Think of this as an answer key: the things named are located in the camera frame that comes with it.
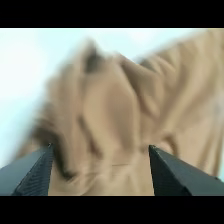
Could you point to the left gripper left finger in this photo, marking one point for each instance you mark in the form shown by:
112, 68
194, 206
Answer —
30, 176

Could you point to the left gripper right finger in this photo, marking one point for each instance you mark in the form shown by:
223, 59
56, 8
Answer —
176, 178

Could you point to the brown shirt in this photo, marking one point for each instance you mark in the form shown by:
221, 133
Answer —
126, 113

